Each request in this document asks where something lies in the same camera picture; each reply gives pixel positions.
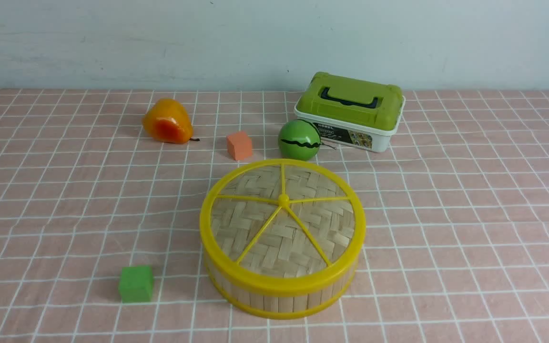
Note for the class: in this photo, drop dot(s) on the yellow bamboo steamer basket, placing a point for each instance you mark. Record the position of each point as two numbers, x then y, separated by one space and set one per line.
278 298

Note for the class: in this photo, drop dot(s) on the green toy watermelon ball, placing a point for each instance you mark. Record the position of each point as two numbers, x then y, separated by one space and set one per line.
300 139

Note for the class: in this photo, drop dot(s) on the yellow woven bamboo steamer lid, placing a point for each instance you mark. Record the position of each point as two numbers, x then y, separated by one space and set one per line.
282 227

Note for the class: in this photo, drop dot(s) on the green lidded white storage box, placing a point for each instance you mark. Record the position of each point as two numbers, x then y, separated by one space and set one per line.
352 112

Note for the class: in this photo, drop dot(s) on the green foam cube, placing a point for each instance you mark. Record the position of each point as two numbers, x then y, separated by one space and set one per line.
136 284

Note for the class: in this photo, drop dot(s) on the orange foam cube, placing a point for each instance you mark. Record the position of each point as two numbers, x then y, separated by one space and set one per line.
239 146

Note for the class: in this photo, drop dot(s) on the orange yellow toy pear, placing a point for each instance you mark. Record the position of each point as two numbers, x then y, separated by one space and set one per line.
168 121

